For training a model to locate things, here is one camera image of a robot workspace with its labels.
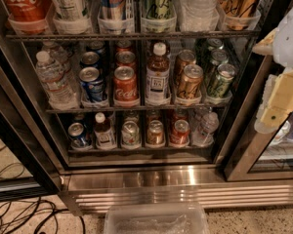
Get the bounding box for left open fridge door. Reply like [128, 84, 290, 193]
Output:
[0, 26, 61, 202]

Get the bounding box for white green 7up can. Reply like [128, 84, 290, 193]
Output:
[52, 0, 92, 35]

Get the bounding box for bronze can shelf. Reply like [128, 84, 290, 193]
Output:
[173, 49, 196, 85]
[175, 64, 203, 105]
[146, 120, 165, 146]

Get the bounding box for green LaCroix can top shelf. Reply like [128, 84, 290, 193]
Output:
[140, 0, 177, 33]

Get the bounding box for small tea bottle bottom shelf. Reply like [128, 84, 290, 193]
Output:
[94, 112, 116, 149]

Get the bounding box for orange LaCroix can top shelf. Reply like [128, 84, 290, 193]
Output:
[217, 0, 261, 31]

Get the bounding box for bronze can bottom shelf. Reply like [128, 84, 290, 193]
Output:
[146, 120, 165, 146]

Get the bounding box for bronze can front middle shelf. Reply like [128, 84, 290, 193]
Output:
[175, 64, 203, 105]

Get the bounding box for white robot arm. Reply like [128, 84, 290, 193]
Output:
[253, 7, 293, 134]

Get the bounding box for clear plastic bin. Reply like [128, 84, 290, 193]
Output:
[104, 203, 210, 234]

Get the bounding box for red Coke can front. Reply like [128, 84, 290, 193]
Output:
[113, 66, 140, 107]

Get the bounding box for clear water bottle bottom shelf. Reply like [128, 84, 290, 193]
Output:
[191, 112, 219, 147]

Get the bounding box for stainless fridge base grille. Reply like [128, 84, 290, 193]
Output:
[60, 166, 293, 215]

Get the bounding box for white green can bottom shelf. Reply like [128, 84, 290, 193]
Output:
[121, 121, 141, 149]

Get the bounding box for red Coca-Cola can top shelf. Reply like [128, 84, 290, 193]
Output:
[3, 0, 52, 34]

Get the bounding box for blue Red Bull can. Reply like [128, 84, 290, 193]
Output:
[98, 0, 135, 35]

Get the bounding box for green can front middle shelf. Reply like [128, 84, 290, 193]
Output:
[205, 63, 236, 104]

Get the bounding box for red can bottom shelf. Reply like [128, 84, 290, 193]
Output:
[169, 120, 189, 145]

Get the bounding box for red coke can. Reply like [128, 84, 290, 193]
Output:
[115, 51, 137, 70]
[113, 66, 140, 107]

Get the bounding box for brown tea bottle white cap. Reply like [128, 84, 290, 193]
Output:
[146, 42, 170, 105]

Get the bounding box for right glass fridge door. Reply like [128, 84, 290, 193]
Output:
[224, 54, 293, 181]

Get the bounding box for blue Pepsi can front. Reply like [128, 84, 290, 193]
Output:
[79, 66, 108, 108]

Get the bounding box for black floor cables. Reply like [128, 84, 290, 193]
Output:
[0, 145, 86, 234]

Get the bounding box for clear water bottle middle shelf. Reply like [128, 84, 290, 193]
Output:
[36, 51, 79, 110]

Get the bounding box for blue Pepsi can bottom shelf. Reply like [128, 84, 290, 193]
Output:
[68, 123, 92, 150]

